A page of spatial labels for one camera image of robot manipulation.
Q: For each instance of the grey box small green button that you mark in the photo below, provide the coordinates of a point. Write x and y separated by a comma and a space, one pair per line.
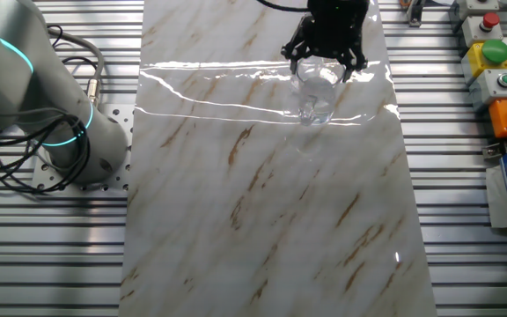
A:
497, 86

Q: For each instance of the black metal bracket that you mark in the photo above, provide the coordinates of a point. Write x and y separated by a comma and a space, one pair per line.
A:
414, 13

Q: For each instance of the grey box red button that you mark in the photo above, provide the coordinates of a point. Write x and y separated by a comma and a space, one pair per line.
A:
482, 28

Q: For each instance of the grey box black knob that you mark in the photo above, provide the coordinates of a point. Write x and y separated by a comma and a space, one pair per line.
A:
473, 6

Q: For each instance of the yellow box green button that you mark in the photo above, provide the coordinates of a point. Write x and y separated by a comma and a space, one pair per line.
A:
484, 59

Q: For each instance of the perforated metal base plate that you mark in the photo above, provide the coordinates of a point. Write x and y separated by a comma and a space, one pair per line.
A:
112, 114

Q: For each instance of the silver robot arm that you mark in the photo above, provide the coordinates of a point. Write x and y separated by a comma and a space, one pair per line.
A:
7, 66

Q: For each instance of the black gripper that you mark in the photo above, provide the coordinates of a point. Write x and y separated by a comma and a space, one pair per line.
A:
335, 31

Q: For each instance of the white marble pattern board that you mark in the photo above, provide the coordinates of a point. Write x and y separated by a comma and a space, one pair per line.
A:
236, 242

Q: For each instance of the orange box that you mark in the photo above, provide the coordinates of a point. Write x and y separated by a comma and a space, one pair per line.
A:
503, 118

